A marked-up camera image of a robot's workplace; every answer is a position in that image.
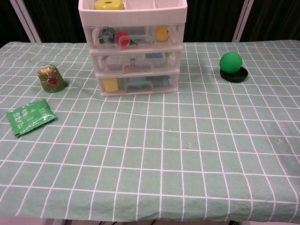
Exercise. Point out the transparent drawer with die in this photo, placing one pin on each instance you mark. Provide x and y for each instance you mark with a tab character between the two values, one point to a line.
140	63

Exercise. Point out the transparent drawer with yellow block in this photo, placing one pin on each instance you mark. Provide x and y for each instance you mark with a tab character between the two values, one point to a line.
161	85

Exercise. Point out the transparent drawer with red disc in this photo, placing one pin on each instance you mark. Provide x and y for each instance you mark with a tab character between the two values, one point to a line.
140	32

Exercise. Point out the clear plastic three-drawer organizer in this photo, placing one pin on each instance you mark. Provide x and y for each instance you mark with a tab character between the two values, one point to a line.
131	17

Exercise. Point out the light blue plastic piece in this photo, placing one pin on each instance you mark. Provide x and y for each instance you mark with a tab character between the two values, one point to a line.
138	82

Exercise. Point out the green checked tablecloth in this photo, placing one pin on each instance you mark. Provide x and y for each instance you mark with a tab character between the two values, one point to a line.
164	152

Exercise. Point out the yellow block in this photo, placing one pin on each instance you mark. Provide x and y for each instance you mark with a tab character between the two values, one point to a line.
110	85

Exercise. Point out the white die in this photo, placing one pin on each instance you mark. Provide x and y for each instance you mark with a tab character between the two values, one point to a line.
132	62

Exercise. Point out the blue block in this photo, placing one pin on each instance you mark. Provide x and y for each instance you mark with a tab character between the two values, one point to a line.
154	55

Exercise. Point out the green white toy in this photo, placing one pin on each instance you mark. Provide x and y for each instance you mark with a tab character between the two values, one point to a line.
171	57

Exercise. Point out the red disc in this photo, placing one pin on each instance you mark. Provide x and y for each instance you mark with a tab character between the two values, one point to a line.
122	37

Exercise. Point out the yellow duck toy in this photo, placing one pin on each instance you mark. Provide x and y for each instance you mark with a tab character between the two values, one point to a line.
162	32

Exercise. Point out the green circuit board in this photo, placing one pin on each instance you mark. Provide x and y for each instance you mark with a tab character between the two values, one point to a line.
106	35

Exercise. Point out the green ball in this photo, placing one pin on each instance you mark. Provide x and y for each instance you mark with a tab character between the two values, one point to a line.
230	62

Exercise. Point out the gold green bell ornament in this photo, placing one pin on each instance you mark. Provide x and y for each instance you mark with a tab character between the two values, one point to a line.
50	79

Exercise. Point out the green tea packet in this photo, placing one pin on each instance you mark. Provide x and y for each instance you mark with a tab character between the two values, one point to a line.
30	117

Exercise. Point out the black pleated curtain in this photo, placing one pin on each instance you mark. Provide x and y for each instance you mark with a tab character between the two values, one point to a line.
58	21

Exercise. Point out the white frame pole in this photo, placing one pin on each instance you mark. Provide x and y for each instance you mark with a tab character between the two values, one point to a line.
28	23
241	21

